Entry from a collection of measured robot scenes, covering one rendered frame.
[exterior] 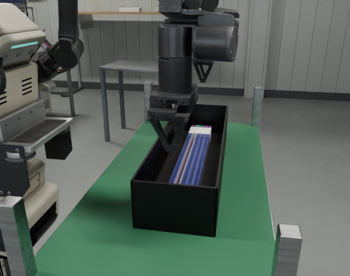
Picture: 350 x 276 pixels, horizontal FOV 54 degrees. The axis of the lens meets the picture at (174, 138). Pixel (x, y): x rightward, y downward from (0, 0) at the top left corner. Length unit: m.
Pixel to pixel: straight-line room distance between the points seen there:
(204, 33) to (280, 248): 0.32
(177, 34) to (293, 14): 4.99
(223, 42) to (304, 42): 5.05
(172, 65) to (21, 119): 0.61
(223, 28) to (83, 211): 0.50
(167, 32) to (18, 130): 0.63
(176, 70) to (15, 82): 0.62
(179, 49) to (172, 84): 0.06
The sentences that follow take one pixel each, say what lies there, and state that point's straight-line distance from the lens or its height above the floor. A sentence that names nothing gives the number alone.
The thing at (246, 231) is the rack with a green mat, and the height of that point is 0.95.
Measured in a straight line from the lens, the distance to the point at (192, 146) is 1.00.
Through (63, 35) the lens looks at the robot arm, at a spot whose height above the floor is 1.29.
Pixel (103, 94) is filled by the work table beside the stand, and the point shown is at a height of 0.52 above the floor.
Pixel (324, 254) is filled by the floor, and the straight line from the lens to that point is 2.31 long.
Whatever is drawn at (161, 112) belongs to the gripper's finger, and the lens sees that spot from 0.54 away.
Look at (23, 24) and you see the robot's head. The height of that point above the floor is 1.33.
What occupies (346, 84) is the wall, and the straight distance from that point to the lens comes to 5.80.
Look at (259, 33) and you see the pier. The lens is 5.40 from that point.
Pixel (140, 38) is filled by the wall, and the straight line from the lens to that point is 5.73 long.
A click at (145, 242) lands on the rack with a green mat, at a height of 0.95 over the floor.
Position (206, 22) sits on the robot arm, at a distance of 0.55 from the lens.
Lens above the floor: 1.39
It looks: 22 degrees down
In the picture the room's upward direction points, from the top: straight up
